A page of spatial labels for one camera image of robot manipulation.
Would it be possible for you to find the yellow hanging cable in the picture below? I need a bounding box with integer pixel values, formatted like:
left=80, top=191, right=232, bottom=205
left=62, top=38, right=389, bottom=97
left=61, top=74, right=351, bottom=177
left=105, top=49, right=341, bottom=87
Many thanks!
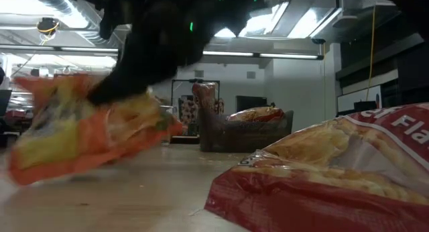
left=367, top=5, right=377, bottom=102

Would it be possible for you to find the gray plastic bin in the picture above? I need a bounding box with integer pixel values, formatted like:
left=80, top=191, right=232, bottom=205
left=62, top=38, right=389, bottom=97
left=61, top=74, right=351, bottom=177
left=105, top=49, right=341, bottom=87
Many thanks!
left=198, top=106, right=295, bottom=154

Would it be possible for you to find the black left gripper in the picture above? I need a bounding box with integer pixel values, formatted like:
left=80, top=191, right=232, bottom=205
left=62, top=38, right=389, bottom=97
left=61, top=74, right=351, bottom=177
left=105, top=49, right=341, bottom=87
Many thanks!
left=86, top=9, right=216, bottom=107

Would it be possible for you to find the black monitor screen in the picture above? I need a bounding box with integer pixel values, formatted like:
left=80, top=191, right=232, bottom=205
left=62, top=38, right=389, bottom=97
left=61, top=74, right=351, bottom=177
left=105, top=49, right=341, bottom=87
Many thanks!
left=235, top=95, right=268, bottom=113

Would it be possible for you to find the long pendant light bar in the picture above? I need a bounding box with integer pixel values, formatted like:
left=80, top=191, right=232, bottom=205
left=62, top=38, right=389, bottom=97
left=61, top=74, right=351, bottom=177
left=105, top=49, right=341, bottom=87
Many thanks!
left=0, top=44, right=325, bottom=61

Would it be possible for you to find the black yellow cord reel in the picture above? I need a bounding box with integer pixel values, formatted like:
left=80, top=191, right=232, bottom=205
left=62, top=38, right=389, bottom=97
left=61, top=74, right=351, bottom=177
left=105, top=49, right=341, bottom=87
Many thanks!
left=36, top=16, right=60, bottom=36

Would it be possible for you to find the black monitor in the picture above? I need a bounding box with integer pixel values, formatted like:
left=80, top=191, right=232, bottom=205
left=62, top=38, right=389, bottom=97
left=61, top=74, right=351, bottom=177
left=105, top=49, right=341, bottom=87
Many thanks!
left=0, top=89, right=13, bottom=117

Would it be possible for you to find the clear plastic bin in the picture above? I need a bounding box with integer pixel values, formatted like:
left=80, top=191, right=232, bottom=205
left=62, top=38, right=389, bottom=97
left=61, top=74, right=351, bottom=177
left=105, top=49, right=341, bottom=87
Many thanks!
left=160, top=104, right=178, bottom=146

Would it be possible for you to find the orange chicken noodle pack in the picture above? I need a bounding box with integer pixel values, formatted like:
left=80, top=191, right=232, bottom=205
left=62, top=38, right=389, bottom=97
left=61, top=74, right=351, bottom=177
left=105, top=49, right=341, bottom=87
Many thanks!
left=8, top=74, right=184, bottom=186

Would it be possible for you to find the black station frame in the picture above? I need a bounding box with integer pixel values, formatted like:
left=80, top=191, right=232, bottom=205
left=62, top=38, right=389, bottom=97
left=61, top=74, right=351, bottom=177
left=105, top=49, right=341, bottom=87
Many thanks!
left=170, top=78, right=221, bottom=122

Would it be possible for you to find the red white patterned cloth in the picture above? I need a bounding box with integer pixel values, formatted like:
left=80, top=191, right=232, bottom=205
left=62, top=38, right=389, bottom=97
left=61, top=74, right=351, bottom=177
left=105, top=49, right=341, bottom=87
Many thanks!
left=176, top=96, right=225, bottom=136

